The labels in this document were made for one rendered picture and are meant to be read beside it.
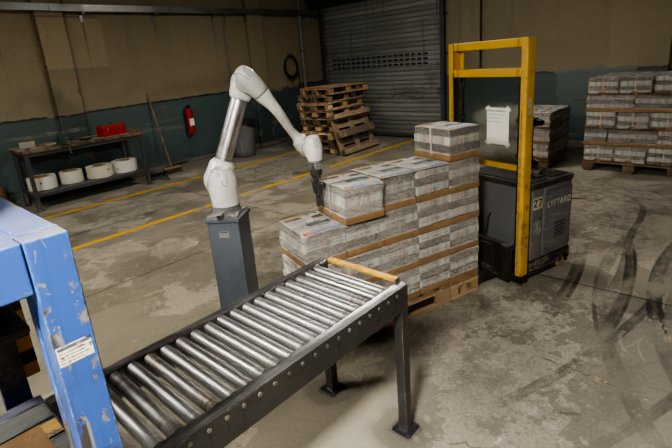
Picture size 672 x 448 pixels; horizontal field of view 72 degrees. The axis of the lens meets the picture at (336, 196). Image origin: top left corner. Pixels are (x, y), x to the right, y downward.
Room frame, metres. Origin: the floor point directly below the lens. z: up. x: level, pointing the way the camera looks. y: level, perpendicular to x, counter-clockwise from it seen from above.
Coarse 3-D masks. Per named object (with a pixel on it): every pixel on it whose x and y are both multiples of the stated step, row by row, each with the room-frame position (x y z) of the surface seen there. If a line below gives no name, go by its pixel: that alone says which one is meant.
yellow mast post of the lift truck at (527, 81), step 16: (528, 48) 3.23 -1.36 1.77; (528, 64) 3.24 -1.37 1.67; (528, 80) 3.24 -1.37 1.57; (528, 96) 3.24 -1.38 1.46; (528, 112) 3.24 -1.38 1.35; (528, 128) 3.25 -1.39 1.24; (528, 144) 3.25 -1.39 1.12; (528, 160) 3.25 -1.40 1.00; (528, 176) 3.26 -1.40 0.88; (528, 192) 3.26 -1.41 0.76; (528, 208) 3.26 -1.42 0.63; (528, 224) 3.27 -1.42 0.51
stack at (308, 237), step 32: (288, 224) 2.79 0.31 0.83; (320, 224) 2.74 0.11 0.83; (352, 224) 2.73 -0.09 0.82; (384, 224) 2.85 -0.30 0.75; (416, 224) 2.98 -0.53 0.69; (320, 256) 2.61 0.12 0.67; (352, 256) 2.74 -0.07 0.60; (384, 256) 2.84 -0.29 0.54; (416, 256) 2.98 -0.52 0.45; (448, 256) 3.12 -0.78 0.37; (416, 288) 2.98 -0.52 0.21; (448, 288) 3.12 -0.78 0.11
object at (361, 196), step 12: (360, 180) 2.85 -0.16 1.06; (372, 180) 2.83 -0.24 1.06; (336, 192) 2.75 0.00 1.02; (348, 192) 2.67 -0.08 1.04; (360, 192) 2.71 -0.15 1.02; (372, 192) 2.76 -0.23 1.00; (336, 204) 2.75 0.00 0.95; (348, 204) 2.68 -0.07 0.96; (360, 204) 2.72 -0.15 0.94; (372, 204) 2.76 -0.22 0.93; (348, 216) 2.68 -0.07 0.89
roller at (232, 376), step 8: (176, 344) 1.61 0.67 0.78; (184, 344) 1.58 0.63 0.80; (192, 344) 1.58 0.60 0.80; (184, 352) 1.57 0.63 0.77; (192, 352) 1.53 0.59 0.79; (200, 352) 1.52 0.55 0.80; (208, 352) 1.52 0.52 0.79; (200, 360) 1.49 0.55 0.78; (208, 360) 1.47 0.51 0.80; (216, 360) 1.46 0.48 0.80; (208, 368) 1.45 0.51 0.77; (216, 368) 1.43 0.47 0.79; (224, 368) 1.41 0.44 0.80; (232, 368) 1.41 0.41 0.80; (224, 376) 1.39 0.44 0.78; (232, 376) 1.37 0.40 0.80; (240, 376) 1.36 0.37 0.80; (232, 384) 1.35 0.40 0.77; (240, 384) 1.33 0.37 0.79
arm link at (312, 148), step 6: (306, 138) 2.82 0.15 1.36; (312, 138) 2.79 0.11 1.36; (318, 138) 2.81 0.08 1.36; (306, 144) 2.80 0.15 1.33; (312, 144) 2.78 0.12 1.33; (318, 144) 2.79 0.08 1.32; (306, 150) 2.80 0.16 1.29; (312, 150) 2.78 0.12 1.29; (318, 150) 2.79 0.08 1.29; (306, 156) 2.82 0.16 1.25; (312, 156) 2.78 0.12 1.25; (318, 156) 2.79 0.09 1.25
